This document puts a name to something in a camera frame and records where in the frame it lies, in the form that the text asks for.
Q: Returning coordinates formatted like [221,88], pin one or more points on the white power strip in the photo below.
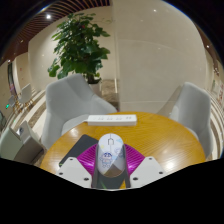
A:
[112,119]

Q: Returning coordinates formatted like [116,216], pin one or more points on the light grey shell chair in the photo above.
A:
[193,110]
[70,103]

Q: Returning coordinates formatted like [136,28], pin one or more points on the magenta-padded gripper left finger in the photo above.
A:
[83,165]

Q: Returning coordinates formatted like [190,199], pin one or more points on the small white chair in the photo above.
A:
[25,95]

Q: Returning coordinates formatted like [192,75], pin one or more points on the white cartoon-print computer mouse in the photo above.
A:
[110,153]

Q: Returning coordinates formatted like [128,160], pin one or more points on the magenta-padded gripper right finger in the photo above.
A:
[136,165]

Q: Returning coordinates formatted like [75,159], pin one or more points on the dark grey mouse pad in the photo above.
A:
[76,148]

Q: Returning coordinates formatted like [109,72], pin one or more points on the grey-green armchair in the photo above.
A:
[16,143]

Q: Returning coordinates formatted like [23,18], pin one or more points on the green potted plant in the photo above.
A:
[78,50]

